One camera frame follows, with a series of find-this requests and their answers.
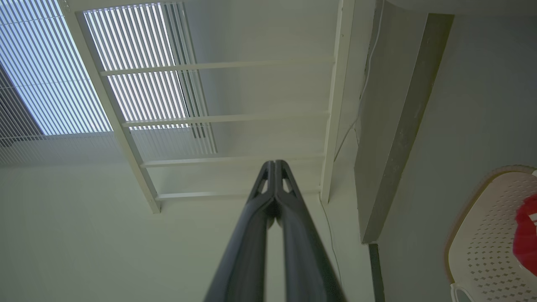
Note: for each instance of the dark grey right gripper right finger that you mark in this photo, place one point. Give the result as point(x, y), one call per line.
point(304, 251)

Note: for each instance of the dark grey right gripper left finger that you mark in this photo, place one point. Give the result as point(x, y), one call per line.
point(245, 251)

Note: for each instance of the white perforated basket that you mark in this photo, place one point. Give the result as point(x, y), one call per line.
point(491, 239)

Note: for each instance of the grey baseboard strip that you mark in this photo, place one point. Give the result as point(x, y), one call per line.
point(376, 272)

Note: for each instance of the white wooden ladder shelf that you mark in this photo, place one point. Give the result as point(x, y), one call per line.
point(235, 117)

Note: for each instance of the red garment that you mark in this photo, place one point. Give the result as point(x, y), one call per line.
point(526, 237)

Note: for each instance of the white vertical window blinds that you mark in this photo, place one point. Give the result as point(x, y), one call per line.
point(84, 84)

